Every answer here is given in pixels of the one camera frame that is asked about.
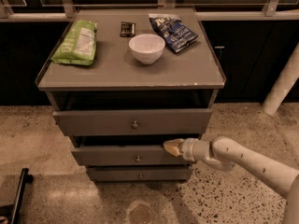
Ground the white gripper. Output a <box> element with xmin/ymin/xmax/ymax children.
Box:
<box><xmin>164</xmin><ymin>138</ymin><xmax>213</xmax><ymax>162</ymax></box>

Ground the grey drawer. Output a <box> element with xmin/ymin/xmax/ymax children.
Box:
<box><xmin>72</xmin><ymin>146</ymin><xmax>193</xmax><ymax>166</ymax></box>
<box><xmin>53</xmin><ymin>108</ymin><xmax>212</xmax><ymax>136</ymax></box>
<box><xmin>87</xmin><ymin>165</ymin><xmax>193</xmax><ymax>182</ymax></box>

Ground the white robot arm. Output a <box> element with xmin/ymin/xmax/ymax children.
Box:
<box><xmin>164</xmin><ymin>136</ymin><xmax>299</xmax><ymax>224</ymax></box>

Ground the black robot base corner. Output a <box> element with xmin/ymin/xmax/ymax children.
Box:
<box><xmin>0</xmin><ymin>168</ymin><xmax>34</xmax><ymax>224</ymax></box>

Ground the grey drawer cabinet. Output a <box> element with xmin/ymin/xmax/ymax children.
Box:
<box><xmin>35</xmin><ymin>7</ymin><xmax>227</xmax><ymax>183</ymax></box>

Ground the grey bottom drawer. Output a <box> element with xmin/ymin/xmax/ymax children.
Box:
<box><xmin>87</xmin><ymin>165</ymin><xmax>193</xmax><ymax>182</ymax></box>

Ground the grey top drawer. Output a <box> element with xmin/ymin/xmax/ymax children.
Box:
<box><xmin>53</xmin><ymin>108</ymin><xmax>212</xmax><ymax>136</ymax></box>

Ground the white bowl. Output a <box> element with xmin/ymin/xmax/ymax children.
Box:
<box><xmin>129</xmin><ymin>34</ymin><xmax>165</xmax><ymax>64</ymax></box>

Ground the blue chip bag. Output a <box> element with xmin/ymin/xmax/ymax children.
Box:
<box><xmin>149</xmin><ymin>13</ymin><xmax>199</xmax><ymax>53</ymax></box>

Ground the white diagonal pole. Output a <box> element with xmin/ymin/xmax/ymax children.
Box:
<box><xmin>262</xmin><ymin>43</ymin><xmax>299</xmax><ymax>115</ymax></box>

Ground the black snack bar wrapper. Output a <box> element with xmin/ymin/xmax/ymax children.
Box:
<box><xmin>120</xmin><ymin>21</ymin><xmax>135</xmax><ymax>37</ymax></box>

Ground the green chip bag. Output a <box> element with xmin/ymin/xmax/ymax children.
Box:
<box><xmin>51</xmin><ymin>20</ymin><xmax>97</xmax><ymax>66</ymax></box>

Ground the metal window frame rail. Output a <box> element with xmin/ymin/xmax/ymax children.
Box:
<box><xmin>0</xmin><ymin>0</ymin><xmax>299</xmax><ymax>21</ymax></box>

